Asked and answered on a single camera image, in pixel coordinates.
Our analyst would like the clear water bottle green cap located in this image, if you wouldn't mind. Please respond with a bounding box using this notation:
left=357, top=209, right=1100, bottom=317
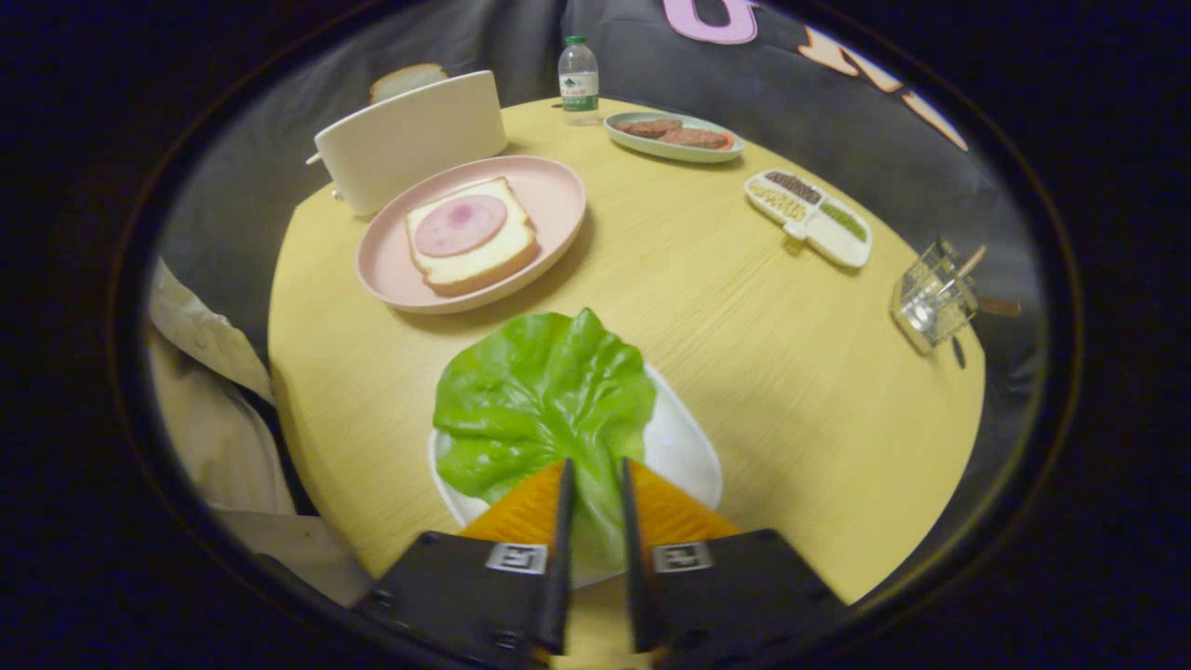
left=557, top=35, right=601, bottom=127

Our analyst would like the plain white bread slice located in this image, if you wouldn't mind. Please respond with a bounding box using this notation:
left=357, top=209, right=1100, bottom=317
left=370, top=62, right=448, bottom=104

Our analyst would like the white plate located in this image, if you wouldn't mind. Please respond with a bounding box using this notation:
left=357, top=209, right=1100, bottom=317
left=428, top=363, right=724, bottom=589

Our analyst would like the person's white clothing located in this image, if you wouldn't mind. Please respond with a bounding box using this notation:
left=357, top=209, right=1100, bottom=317
left=147, top=261, right=373, bottom=608

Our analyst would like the white divided spice dish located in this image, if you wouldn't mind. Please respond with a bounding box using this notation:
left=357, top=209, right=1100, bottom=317
left=743, top=168, right=874, bottom=270

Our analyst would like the white bread slice with ham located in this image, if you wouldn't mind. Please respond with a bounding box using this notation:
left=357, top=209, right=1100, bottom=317
left=405, top=177, right=539, bottom=297

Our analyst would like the green lettuce leaf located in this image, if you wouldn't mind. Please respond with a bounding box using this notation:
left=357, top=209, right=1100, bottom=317
left=433, top=309, right=657, bottom=583

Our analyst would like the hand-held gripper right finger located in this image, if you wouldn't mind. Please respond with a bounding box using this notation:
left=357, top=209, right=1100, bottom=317
left=621, top=458, right=850, bottom=658

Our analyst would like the black backdrop cloth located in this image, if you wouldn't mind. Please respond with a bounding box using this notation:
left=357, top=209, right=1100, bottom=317
left=158, top=0, right=1048, bottom=448

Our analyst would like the pale green plate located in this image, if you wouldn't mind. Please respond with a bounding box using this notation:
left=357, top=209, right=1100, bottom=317
left=603, top=110, right=745, bottom=165

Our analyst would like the pink ham slice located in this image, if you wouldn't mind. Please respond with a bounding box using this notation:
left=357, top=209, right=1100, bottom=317
left=415, top=194, right=509, bottom=258

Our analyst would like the pink plate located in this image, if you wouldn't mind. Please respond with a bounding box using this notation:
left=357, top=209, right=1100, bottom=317
left=356, top=155, right=587, bottom=315

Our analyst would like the square clear glass cup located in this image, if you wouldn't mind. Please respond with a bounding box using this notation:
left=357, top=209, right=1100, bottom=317
left=890, top=240, right=980, bottom=355

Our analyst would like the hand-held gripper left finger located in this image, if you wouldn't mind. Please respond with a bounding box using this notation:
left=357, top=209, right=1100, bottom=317
left=354, top=458, right=575, bottom=667

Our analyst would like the white toaster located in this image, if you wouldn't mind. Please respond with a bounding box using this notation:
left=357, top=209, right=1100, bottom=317
left=305, top=70, right=509, bottom=218

